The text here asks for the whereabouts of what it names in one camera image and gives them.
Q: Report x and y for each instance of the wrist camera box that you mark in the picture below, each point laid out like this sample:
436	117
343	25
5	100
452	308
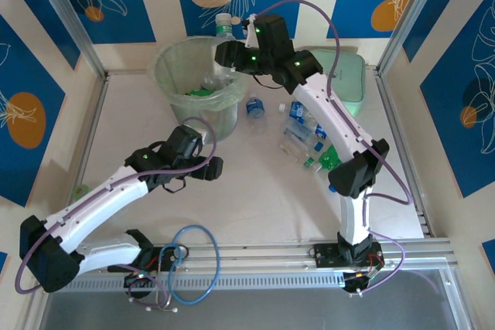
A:
250	38
203	136

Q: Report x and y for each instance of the clear bottle green label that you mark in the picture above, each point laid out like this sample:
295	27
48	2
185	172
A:
223	28

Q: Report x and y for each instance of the clear soda water bottle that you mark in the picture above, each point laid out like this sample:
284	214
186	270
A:
319	131

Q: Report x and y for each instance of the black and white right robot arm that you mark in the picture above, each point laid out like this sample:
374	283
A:
332	113

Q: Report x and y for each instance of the aluminium side rail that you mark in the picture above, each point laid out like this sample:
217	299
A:
89	133
392	106

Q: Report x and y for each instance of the aluminium frame rail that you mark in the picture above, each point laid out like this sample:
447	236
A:
263	256

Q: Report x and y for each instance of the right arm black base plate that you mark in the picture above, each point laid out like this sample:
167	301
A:
325	256

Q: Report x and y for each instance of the blue label bottle white cap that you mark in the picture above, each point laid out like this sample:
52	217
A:
297	109

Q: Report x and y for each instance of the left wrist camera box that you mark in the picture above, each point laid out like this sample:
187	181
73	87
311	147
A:
203	136

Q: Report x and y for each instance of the aluminium frame post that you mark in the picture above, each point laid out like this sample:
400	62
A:
410	13
69	13

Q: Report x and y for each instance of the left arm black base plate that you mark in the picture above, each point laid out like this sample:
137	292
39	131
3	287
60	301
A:
178	256

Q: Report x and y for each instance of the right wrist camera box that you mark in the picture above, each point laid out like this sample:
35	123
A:
250	38

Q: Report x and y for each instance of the mint green lidded box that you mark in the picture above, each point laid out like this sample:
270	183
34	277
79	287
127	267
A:
348	75

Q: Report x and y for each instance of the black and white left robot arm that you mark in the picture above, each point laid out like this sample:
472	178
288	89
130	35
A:
96	206

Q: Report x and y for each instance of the mesh bin with green liner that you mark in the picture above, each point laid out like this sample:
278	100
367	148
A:
174	75

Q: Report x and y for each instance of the Pocari Sweat plastic bottle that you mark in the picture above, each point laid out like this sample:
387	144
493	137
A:
255	107

